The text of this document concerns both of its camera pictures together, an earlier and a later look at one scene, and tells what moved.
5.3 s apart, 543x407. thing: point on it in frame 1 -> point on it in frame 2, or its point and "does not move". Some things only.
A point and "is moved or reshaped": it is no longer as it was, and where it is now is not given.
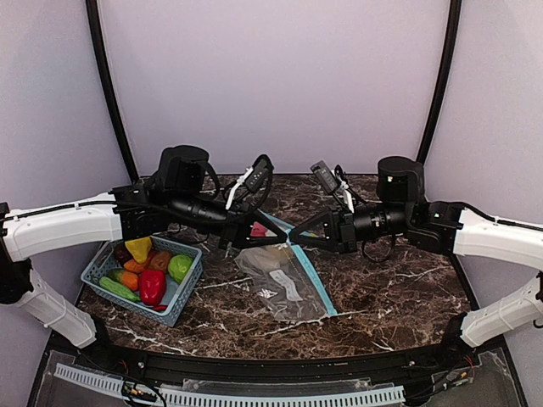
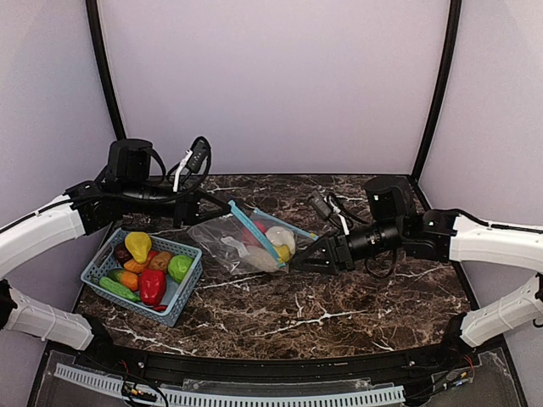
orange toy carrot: [130, 280] does not move
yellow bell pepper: [140, 248] does not move
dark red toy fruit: [121, 253] does not move
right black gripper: [344, 231] -> [338, 253]
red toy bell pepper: [153, 288] does not move
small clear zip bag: [282, 279] is moved or reshaped
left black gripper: [234, 231] -> [182, 210]
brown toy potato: [159, 259] does not move
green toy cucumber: [119, 289] does not move
